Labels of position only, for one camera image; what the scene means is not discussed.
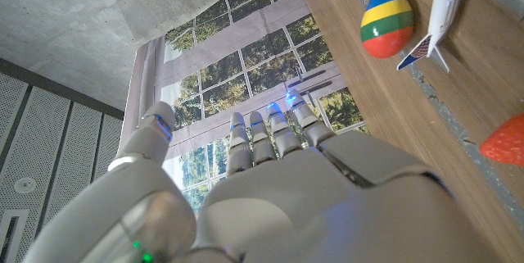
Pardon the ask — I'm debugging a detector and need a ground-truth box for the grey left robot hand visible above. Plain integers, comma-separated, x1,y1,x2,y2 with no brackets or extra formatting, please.
22,88,504,263

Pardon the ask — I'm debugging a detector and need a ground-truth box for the colourful striped wooden maraca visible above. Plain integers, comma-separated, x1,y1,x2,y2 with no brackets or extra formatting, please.
359,0,414,59

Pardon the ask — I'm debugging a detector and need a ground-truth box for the printed window forest backdrop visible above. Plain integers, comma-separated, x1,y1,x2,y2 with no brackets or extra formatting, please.
122,0,369,215

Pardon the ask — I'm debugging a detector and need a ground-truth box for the red toy strawberry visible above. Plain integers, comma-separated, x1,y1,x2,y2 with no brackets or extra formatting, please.
479,113,524,167

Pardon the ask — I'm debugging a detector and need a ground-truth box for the white toy airplane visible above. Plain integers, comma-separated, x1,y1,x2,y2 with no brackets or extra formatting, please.
395,0,524,74

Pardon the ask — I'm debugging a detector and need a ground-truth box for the round white ceiling fixture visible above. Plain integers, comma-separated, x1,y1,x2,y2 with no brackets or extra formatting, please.
14,176,38,194

